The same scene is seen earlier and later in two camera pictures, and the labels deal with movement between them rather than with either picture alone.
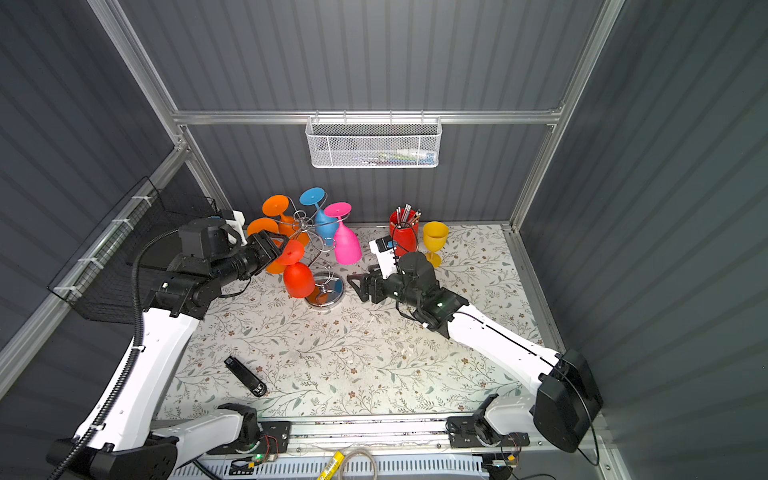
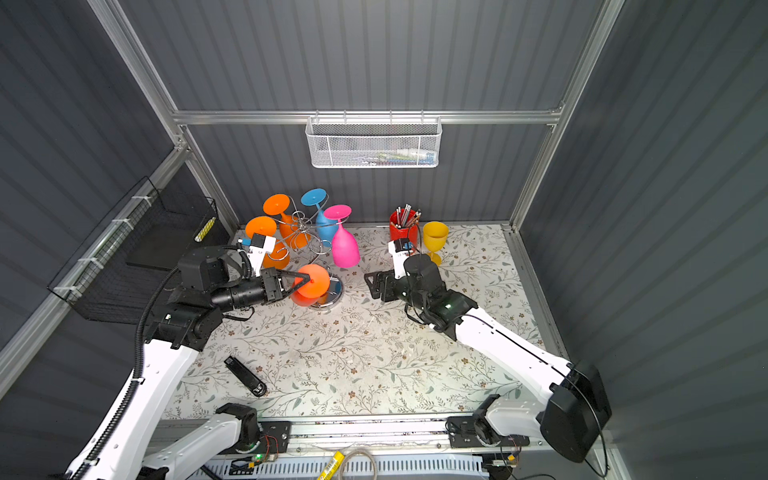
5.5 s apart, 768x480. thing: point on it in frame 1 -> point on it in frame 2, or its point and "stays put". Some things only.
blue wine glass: x=326 y=227 stays put
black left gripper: x=265 y=250 -> x=271 y=282
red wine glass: x=298 y=278 -> x=311 y=291
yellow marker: x=332 y=466 stays put
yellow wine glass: x=435 y=235 stays put
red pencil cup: x=404 y=230 stays put
